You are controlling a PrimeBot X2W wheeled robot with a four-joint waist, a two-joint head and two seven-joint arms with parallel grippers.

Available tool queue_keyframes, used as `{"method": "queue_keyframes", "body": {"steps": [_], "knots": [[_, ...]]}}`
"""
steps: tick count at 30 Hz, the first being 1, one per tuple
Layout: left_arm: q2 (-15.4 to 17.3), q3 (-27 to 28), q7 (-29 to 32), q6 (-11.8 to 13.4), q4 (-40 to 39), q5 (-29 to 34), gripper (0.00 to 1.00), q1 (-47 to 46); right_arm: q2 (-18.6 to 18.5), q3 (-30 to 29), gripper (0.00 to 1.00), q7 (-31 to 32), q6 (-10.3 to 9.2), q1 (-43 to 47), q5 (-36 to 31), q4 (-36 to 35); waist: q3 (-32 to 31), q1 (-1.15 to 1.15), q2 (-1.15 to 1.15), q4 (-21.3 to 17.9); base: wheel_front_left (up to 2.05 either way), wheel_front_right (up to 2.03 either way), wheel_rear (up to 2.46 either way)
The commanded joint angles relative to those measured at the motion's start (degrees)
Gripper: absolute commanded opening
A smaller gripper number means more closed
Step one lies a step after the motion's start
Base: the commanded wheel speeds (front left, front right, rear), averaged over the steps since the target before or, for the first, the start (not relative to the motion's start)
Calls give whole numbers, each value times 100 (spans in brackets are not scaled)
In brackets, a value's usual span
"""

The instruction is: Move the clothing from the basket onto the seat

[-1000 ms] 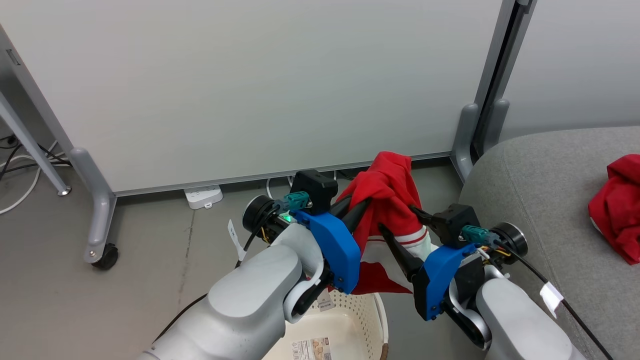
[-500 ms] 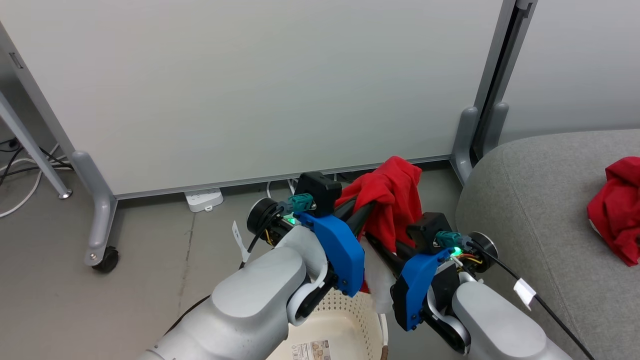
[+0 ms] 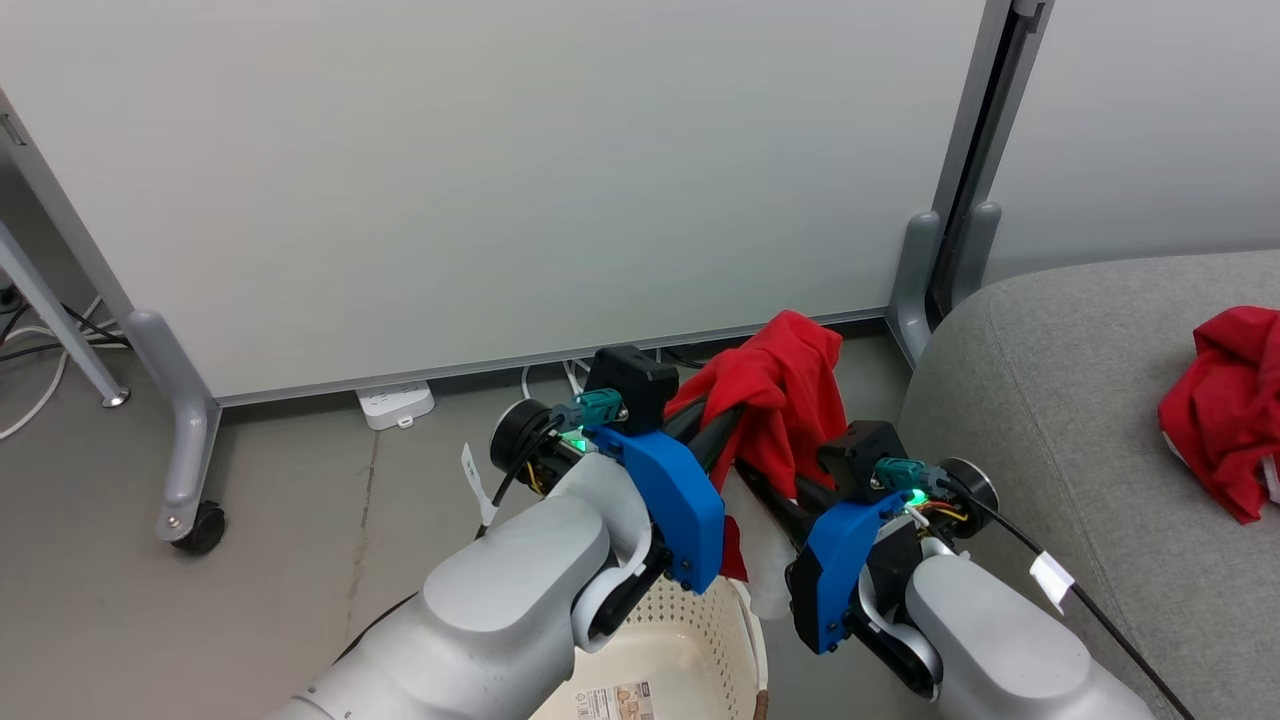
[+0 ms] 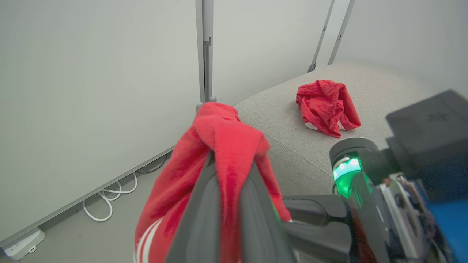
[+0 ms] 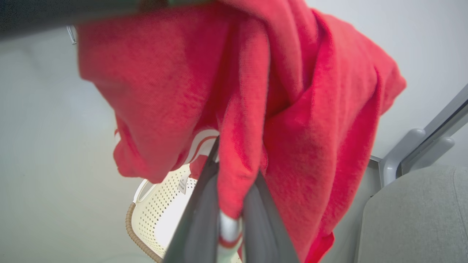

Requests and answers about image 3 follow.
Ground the white partition panel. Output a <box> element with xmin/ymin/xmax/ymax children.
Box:
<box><xmin>985</xmin><ymin>0</ymin><xmax>1280</xmax><ymax>287</ymax></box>
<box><xmin>0</xmin><ymin>0</ymin><xmax>1001</xmax><ymax>409</ymax></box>

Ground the grey partition foot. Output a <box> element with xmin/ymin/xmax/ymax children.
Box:
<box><xmin>950</xmin><ymin>200</ymin><xmax>1002</xmax><ymax>311</ymax></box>
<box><xmin>888</xmin><ymin>210</ymin><xmax>944</xmax><ymax>367</ymax></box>
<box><xmin>125</xmin><ymin>308</ymin><xmax>223</xmax><ymax>543</ymax></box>

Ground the black tagged left arm cable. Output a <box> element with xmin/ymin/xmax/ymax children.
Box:
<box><xmin>459</xmin><ymin>415</ymin><xmax>563</xmax><ymax>541</ymax></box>

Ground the red garment with white trim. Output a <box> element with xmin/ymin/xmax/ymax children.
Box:
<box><xmin>663</xmin><ymin>309</ymin><xmax>849</xmax><ymax>621</ymax></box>
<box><xmin>1158</xmin><ymin>305</ymin><xmax>1280</xmax><ymax>526</ymax></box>

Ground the black caster wheel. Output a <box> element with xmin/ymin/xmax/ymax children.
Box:
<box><xmin>170</xmin><ymin>500</ymin><xmax>227</xmax><ymax>557</ymax></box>

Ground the black tagged right arm cable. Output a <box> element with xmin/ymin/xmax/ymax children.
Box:
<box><xmin>945</xmin><ymin>478</ymin><xmax>1198</xmax><ymax>720</ymax></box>

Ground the black tagged arm cable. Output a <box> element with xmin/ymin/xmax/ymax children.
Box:
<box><xmin>945</xmin><ymin>478</ymin><xmax>1198</xmax><ymax>720</ymax></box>
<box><xmin>459</xmin><ymin>415</ymin><xmax>563</xmax><ymax>541</ymax></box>

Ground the grey metal table leg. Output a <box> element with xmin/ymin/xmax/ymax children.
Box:
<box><xmin>0</xmin><ymin>220</ymin><xmax>132</xmax><ymax>409</ymax></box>

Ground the white coiled cable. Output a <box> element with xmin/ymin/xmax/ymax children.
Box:
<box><xmin>520</xmin><ymin>358</ymin><xmax>593</xmax><ymax>403</ymax></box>

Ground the grey fabric sofa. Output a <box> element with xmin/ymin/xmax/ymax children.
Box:
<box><xmin>897</xmin><ymin>250</ymin><xmax>1280</xmax><ymax>720</ymax></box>

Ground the teal cable connector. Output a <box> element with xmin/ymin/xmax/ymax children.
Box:
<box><xmin>550</xmin><ymin>389</ymin><xmax>630</xmax><ymax>434</ymax></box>
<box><xmin>872</xmin><ymin>457</ymin><xmax>927</xmax><ymax>497</ymax></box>

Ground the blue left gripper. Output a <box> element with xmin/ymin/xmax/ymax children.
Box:
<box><xmin>583</xmin><ymin>398</ymin><xmax>749</xmax><ymax>594</ymax></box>

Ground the white floor cable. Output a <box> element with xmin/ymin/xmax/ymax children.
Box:
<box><xmin>0</xmin><ymin>295</ymin><xmax>129</xmax><ymax>442</ymax></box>

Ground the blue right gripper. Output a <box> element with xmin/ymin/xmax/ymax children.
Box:
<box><xmin>736</xmin><ymin>460</ymin><xmax>923</xmax><ymax>657</ymax></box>

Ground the black floor cable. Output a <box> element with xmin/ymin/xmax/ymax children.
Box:
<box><xmin>0</xmin><ymin>300</ymin><xmax>133</xmax><ymax>363</ymax></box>

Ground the white power strip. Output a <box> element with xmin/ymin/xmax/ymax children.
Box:
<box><xmin>356</xmin><ymin>380</ymin><xmax>437</xmax><ymax>431</ymax></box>

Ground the white woven-rim laundry basket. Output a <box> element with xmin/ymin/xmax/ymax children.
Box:
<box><xmin>530</xmin><ymin>575</ymin><xmax>771</xmax><ymax>720</ymax></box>

